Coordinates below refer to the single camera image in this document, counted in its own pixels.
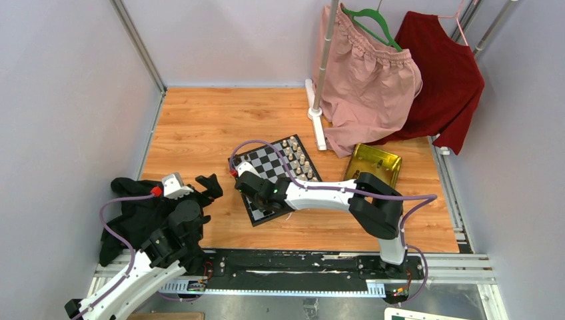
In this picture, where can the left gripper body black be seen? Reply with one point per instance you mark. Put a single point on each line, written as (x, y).
(203, 199)

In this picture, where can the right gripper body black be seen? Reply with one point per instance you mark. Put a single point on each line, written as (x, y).
(261, 204)

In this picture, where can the dark chess piece cluster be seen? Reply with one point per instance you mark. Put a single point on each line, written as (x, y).
(239, 159)

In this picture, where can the black white chess board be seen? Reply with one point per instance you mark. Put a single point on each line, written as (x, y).
(268, 161)

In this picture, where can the yellow transparent piece tray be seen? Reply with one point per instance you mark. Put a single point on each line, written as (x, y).
(384, 165)

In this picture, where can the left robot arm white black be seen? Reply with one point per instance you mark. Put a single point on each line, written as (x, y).
(170, 251)

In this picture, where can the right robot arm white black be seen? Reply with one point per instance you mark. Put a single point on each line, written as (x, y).
(376, 206)

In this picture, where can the row of light chess pieces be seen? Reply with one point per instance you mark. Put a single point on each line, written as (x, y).
(301, 164)

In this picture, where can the black cloth heap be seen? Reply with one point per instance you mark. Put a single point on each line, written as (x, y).
(138, 219)

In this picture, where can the white clothes rack stand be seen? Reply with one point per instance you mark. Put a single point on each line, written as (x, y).
(314, 90)

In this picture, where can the pink hanging shorts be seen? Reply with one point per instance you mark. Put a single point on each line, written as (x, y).
(368, 87)

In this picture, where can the dark red hanging shirt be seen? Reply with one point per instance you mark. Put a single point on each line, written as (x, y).
(452, 84)

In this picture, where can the pink clothes hanger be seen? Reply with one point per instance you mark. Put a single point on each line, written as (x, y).
(456, 17)

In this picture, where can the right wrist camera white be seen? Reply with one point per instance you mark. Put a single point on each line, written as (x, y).
(243, 167)

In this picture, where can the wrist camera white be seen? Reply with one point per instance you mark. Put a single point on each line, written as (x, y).
(243, 167)
(172, 187)

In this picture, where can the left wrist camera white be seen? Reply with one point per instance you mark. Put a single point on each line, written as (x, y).
(172, 187)

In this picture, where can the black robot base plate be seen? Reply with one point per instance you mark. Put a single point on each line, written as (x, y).
(310, 274)

